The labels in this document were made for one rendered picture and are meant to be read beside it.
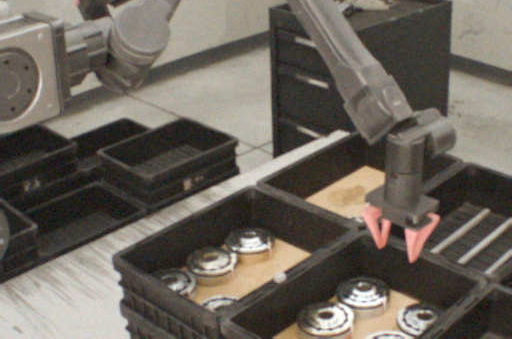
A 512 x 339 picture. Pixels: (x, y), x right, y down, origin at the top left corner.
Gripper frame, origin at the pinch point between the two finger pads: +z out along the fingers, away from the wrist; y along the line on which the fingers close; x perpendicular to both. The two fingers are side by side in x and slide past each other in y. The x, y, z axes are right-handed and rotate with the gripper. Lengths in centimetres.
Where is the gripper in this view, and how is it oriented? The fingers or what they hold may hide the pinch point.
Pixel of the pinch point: (397, 249)
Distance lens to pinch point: 137.2
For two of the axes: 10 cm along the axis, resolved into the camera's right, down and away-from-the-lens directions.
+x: -6.7, 3.3, -6.7
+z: -0.1, 8.9, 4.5
